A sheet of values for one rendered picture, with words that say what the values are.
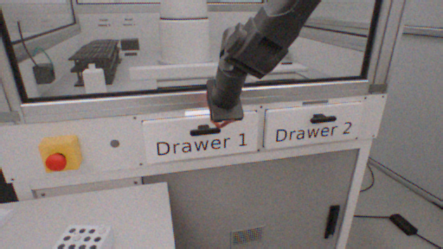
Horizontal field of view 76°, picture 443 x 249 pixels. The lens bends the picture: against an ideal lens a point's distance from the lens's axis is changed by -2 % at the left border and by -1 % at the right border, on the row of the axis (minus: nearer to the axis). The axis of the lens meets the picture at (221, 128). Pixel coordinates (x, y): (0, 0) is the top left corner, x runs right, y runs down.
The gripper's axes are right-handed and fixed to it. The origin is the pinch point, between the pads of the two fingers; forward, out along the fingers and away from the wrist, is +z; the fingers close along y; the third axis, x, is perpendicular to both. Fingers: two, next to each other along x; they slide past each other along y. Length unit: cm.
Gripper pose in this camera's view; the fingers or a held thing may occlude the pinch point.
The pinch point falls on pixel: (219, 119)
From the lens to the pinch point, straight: 68.2
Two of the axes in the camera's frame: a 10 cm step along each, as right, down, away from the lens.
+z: -1.5, 4.8, 8.7
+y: -1.8, -8.7, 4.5
